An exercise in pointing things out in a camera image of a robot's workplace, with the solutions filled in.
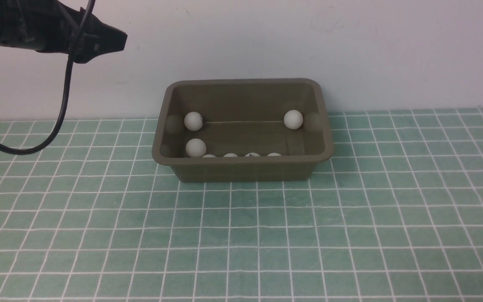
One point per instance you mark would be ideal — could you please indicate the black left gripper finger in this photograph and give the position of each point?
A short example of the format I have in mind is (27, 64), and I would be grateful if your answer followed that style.
(107, 39)

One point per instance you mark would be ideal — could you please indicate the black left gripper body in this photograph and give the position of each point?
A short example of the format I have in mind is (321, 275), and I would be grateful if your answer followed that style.
(48, 26)

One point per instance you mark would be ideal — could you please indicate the plain white ball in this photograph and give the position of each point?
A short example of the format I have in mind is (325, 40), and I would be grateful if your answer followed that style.
(196, 148)

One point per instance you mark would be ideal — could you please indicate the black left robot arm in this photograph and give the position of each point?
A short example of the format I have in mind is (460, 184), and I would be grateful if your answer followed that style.
(48, 26)

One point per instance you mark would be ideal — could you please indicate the olive plastic bin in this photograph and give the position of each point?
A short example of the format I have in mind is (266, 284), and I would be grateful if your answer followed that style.
(242, 116)

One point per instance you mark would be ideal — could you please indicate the green checkered tablecloth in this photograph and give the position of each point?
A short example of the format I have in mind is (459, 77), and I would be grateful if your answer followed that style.
(396, 215)

